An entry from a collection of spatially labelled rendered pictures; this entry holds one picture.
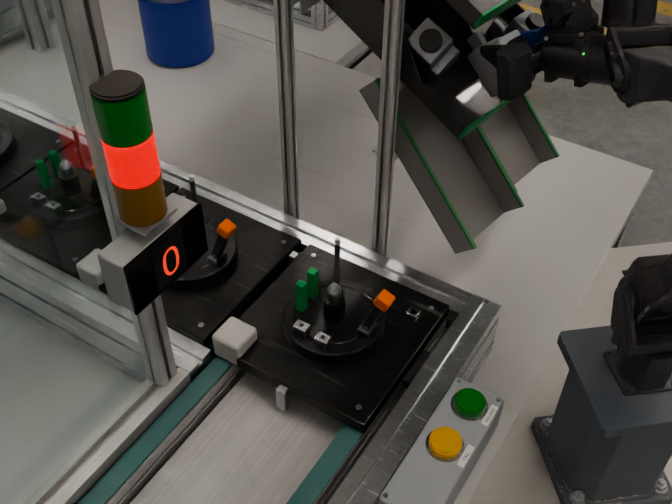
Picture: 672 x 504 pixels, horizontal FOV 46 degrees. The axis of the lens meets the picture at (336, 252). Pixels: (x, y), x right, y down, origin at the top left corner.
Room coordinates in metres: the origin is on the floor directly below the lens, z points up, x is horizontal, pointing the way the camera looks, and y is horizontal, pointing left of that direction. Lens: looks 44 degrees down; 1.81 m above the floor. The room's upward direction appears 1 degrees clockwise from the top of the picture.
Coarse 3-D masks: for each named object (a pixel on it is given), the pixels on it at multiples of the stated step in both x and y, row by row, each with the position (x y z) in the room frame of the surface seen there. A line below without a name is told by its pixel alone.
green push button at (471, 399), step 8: (464, 392) 0.62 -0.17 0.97; (472, 392) 0.62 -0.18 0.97; (480, 392) 0.62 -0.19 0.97; (456, 400) 0.60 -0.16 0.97; (464, 400) 0.60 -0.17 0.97; (472, 400) 0.60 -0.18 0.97; (480, 400) 0.60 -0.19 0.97; (456, 408) 0.60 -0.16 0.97; (464, 408) 0.59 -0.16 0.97; (472, 408) 0.59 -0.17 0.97; (480, 408) 0.59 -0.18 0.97; (472, 416) 0.58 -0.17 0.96
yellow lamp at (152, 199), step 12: (156, 180) 0.62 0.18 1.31; (120, 192) 0.61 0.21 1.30; (132, 192) 0.61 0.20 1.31; (144, 192) 0.61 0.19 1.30; (156, 192) 0.62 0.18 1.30; (120, 204) 0.61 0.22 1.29; (132, 204) 0.61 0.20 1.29; (144, 204) 0.61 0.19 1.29; (156, 204) 0.62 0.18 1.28; (120, 216) 0.62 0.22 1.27; (132, 216) 0.61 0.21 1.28; (144, 216) 0.61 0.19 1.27; (156, 216) 0.61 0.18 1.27
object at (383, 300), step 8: (368, 288) 0.71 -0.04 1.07; (368, 296) 0.70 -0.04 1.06; (376, 296) 0.70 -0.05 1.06; (384, 296) 0.69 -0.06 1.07; (392, 296) 0.69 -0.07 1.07; (376, 304) 0.69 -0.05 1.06; (384, 304) 0.68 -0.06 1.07; (376, 312) 0.69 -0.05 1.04; (368, 320) 0.69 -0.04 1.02; (368, 328) 0.69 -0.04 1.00
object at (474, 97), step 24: (336, 0) 1.01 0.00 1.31; (360, 0) 0.98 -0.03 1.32; (384, 0) 1.06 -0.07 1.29; (408, 0) 1.08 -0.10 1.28; (432, 0) 1.06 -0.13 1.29; (360, 24) 0.98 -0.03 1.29; (456, 24) 1.03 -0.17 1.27; (408, 48) 0.93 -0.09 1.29; (408, 72) 0.93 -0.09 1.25; (456, 72) 0.98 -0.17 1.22; (432, 96) 0.90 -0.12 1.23; (456, 96) 0.93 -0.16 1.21; (480, 96) 0.95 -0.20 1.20; (456, 120) 0.87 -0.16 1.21; (480, 120) 0.88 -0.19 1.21
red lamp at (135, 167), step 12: (144, 144) 0.62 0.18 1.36; (108, 156) 0.61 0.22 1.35; (120, 156) 0.61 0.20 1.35; (132, 156) 0.61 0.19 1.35; (144, 156) 0.61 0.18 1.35; (156, 156) 0.63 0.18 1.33; (108, 168) 0.62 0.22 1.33; (120, 168) 0.61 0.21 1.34; (132, 168) 0.61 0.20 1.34; (144, 168) 0.61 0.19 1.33; (156, 168) 0.62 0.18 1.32; (120, 180) 0.61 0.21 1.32; (132, 180) 0.61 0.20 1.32; (144, 180) 0.61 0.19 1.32
